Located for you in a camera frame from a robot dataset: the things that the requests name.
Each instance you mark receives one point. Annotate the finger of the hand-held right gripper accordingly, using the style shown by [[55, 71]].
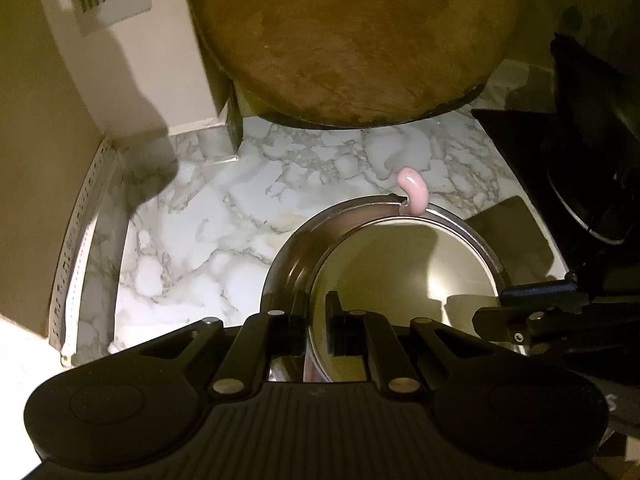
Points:
[[540, 310]]

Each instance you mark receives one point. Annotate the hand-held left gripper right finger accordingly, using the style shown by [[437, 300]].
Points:
[[336, 330]]

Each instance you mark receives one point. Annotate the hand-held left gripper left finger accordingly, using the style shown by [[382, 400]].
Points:
[[297, 325]]

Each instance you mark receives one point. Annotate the brown square pad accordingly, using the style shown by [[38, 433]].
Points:
[[505, 237]]

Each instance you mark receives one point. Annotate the black stove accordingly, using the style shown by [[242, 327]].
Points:
[[515, 150]]

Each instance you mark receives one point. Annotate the white music-note edge strip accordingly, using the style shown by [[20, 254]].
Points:
[[75, 240]]

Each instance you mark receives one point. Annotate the round wooden cutting board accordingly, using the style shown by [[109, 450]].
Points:
[[360, 35]]

